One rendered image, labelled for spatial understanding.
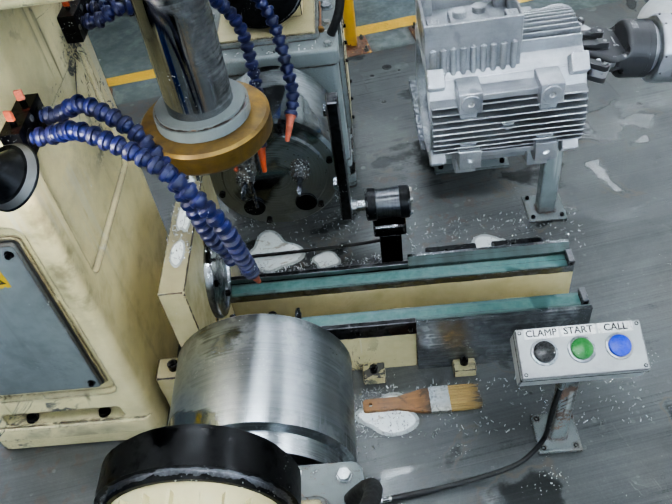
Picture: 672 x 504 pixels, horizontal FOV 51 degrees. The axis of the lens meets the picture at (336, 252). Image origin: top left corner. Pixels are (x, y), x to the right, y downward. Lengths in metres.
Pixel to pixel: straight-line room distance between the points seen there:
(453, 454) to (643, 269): 0.55
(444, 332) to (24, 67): 0.75
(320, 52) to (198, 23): 0.58
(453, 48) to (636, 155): 0.91
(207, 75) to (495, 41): 0.36
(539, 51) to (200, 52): 0.42
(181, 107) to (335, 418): 0.44
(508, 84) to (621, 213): 0.72
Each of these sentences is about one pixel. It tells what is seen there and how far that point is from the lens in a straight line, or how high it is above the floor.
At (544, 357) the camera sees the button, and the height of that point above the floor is 1.07.
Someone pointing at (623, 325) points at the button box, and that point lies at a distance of 1.05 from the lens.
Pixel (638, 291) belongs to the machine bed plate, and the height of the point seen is 0.80.
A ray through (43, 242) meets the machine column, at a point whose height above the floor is 1.30.
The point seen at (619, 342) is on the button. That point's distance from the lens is 1.03.
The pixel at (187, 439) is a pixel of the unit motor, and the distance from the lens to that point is 0.62.
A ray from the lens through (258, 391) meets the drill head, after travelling 0.88.
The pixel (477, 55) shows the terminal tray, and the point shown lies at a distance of 0.93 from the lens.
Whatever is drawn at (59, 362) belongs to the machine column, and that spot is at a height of 1.05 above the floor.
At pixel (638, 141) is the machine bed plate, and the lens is 1.80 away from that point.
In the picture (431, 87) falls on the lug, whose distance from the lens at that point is 0.92.
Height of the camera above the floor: 1.88
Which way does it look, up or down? 46 degrees down
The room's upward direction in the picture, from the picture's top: 9 degrees counter-clockwise
